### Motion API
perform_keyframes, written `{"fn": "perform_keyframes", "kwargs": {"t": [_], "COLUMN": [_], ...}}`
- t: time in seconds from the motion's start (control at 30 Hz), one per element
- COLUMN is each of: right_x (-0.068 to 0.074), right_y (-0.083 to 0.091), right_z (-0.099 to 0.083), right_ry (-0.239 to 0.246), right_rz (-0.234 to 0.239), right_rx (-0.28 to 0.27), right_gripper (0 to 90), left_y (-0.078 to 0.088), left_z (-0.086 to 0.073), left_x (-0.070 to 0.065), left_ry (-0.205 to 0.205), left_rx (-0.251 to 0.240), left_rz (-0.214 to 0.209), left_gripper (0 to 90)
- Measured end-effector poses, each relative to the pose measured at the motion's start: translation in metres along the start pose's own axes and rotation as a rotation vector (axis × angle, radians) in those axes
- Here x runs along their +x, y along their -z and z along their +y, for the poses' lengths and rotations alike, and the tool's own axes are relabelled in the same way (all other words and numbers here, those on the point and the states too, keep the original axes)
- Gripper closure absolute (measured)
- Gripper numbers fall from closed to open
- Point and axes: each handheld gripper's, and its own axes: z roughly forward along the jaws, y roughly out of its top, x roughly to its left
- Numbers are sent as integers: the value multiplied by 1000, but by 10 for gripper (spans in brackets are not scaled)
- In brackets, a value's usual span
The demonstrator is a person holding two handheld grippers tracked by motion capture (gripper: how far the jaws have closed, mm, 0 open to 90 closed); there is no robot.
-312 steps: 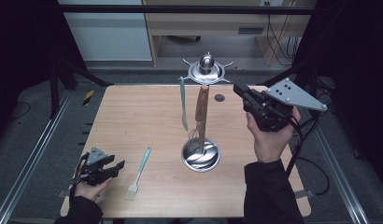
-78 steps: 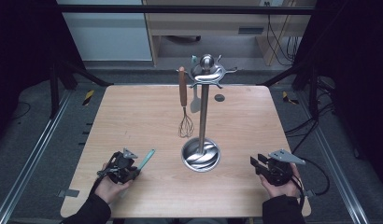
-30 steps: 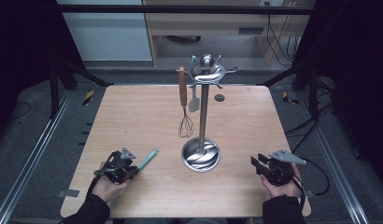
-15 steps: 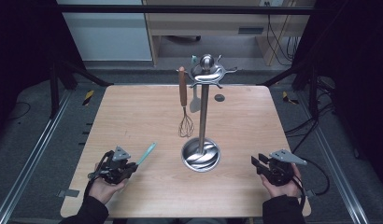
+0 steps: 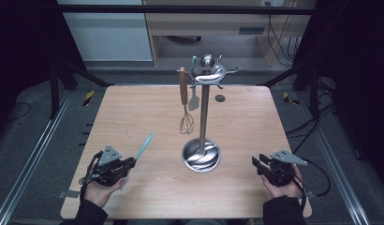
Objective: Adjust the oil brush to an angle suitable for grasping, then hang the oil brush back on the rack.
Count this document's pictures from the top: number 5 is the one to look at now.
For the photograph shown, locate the black horizontal frame bar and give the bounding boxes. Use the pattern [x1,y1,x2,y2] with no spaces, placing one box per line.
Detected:
[55,5,317,15]

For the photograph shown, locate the white cabinet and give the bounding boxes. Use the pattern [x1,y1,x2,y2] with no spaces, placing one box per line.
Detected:
[56,0,154,62]

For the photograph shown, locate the thin black floor cable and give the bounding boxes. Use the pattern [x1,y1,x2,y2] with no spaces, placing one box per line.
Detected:
[9,101,33,122]

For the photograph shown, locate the steel utensil rack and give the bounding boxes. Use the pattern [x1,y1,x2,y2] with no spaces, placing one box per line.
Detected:
[176,53,240,174]

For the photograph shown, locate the teal handled white spatula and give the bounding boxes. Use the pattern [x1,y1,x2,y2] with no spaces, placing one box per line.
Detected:
[187,54,201,113]

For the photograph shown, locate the person's right hand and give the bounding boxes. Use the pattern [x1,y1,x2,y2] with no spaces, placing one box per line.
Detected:
[259,163,303,201]

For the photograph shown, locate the black frame strut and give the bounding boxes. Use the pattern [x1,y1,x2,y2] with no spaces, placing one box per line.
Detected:
[260,60,321,120]
[49,59,115,120]

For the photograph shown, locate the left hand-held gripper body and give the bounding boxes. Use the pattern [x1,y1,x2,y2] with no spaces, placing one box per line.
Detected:
[81,144,129,188]

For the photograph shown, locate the yellow black striped tape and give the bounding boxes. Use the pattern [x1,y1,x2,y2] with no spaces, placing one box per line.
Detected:
[282,91,301,107]
[82,90,96,107]

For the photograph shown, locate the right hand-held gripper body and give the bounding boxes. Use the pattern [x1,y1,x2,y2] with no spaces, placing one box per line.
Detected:
[263,149,309,188]

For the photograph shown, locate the left hand-held gripper cable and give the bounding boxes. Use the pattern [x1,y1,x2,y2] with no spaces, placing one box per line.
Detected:
[78,151,104,203]

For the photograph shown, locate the right hand-held gripper cable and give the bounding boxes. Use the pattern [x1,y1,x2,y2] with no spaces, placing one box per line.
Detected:
[292,157,332,214]

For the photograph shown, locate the black hanging cables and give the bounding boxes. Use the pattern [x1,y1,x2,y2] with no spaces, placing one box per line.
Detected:
[266,2,303,68]

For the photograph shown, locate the aluminium floor rail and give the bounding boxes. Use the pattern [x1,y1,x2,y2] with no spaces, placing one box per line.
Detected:
[296,91,373,225]
[0,91,73,225]

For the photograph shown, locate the light wooden desk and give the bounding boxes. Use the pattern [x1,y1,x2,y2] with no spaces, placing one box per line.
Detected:
[142,0,318,68]

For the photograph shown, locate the black floor cables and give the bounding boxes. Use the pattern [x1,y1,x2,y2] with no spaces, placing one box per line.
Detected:
[285,101,337,154]

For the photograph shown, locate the hand-held gripper cable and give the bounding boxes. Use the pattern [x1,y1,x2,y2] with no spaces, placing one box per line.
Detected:
[78,151,104,203]
[292,157,332,214]

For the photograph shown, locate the person's left hand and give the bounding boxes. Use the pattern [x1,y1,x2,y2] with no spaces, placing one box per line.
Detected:
[82,162,126,209]

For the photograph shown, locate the wooden handled wire whisk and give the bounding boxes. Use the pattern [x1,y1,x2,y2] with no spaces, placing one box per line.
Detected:
[178,66,196,136]

